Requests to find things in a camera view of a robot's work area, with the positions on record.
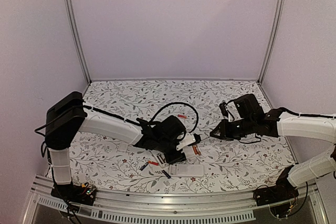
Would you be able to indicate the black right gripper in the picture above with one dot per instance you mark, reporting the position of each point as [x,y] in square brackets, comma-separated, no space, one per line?
[224,135]

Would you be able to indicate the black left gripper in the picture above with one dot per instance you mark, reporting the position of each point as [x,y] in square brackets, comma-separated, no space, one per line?
[179,158]

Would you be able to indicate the white remote control back up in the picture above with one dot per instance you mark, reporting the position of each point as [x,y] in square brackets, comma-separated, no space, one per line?
[186,170]

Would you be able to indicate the white remote with display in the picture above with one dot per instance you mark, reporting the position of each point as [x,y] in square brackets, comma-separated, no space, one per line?
[160,159]

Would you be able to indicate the white battery cover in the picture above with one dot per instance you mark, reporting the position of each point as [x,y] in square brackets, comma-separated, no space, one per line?
[122,147]

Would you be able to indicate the white remote with green logo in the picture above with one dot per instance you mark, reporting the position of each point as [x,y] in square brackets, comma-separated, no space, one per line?
[189,153]

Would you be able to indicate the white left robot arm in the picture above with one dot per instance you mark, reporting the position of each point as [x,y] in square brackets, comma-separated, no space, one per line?
[72,115]

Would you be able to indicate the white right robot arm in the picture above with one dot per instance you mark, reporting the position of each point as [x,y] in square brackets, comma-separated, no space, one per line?
[283,122]

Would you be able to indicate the floral tablecloth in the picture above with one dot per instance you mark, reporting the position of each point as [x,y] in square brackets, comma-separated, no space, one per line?
[227,165]

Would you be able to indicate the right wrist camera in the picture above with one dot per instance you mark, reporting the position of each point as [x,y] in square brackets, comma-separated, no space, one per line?
[226,113]

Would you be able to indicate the front aluminium rail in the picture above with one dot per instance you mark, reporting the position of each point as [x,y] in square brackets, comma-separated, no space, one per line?
[112,206]

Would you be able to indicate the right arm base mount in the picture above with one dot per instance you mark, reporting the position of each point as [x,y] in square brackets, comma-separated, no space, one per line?
[283,198]

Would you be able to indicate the right aluminium frame post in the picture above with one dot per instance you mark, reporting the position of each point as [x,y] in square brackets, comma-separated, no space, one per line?
[271,40]

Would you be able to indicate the aluminium frame post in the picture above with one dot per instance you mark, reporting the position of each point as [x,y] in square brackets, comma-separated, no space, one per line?
[76,40]
[271,40]

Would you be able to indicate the left aluminium frame post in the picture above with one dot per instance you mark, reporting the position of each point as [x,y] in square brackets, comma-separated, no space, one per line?
[76,40]

